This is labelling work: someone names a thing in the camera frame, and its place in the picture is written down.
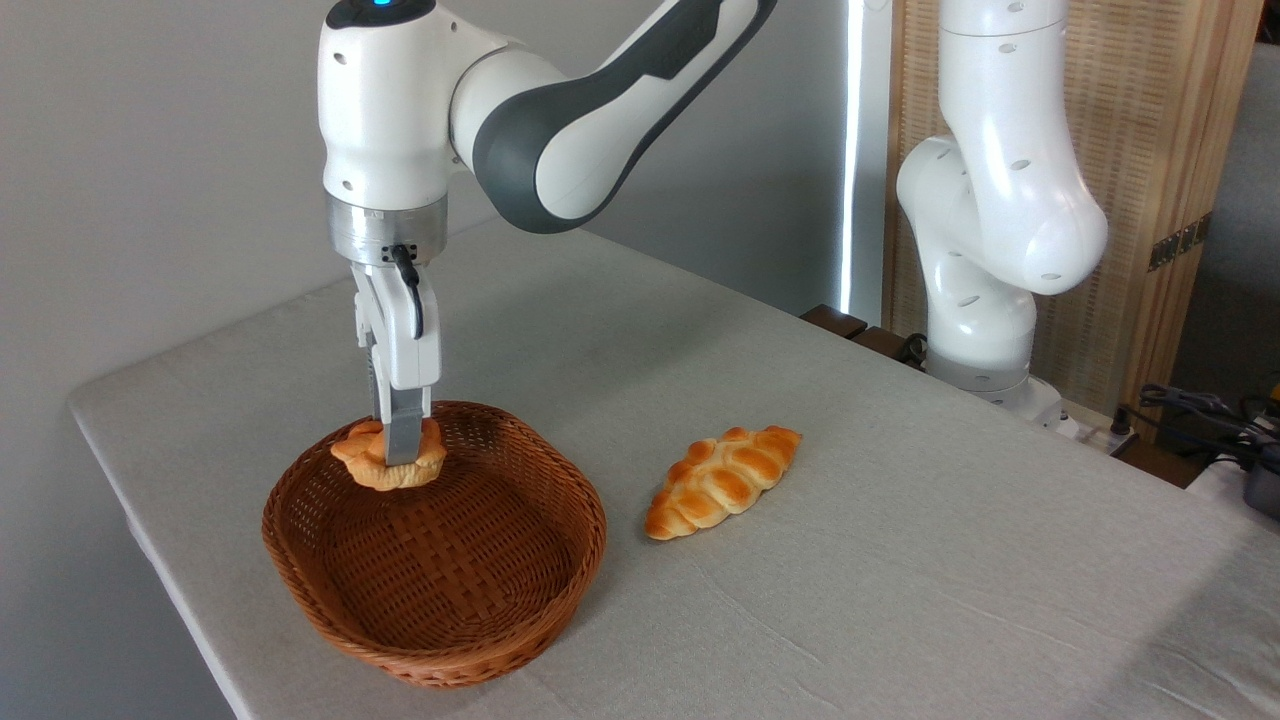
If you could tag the round muffin-shaped bread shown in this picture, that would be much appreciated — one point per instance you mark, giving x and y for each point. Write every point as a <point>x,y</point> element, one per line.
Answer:
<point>365,462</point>

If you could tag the dark brown wooden blocks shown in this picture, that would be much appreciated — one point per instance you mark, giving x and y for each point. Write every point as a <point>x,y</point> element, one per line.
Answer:
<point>850,330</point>

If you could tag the white vertical frame strip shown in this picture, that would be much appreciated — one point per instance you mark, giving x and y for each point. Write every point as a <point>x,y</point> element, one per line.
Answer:
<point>858,150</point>

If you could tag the brown wicker basket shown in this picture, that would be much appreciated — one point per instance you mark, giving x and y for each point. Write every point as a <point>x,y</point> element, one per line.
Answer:
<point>440,570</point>

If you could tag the grey tablecloth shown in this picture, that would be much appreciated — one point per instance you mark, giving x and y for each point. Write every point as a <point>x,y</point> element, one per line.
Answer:
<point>900,580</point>

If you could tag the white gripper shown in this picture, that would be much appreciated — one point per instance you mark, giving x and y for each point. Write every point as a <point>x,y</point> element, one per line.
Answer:
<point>400,340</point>

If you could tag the metal screen hinge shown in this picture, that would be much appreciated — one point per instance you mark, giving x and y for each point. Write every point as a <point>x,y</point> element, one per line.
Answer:
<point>1180,242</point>

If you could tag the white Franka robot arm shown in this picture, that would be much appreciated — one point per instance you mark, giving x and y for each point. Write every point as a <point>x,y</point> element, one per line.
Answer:
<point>560,130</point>

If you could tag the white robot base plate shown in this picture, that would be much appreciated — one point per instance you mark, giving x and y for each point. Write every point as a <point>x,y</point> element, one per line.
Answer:
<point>1085,425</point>

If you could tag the long braided bread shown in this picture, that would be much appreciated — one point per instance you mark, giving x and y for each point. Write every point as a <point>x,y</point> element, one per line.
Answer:
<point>720,480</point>

